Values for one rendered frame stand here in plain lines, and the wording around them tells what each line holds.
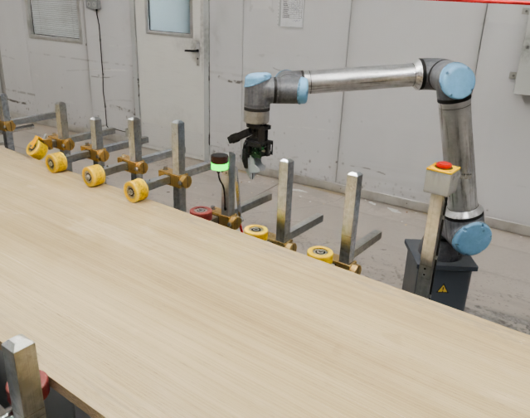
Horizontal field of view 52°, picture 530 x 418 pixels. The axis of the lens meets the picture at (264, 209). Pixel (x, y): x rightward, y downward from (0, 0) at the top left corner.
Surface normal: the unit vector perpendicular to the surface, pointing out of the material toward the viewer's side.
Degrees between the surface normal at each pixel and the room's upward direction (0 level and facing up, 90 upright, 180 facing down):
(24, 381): 90
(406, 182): 90
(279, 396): 0
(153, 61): 90
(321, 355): 0
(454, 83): 83
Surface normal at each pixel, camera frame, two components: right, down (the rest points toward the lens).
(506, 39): -0.52, 0.30
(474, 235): 0.12, 0.46
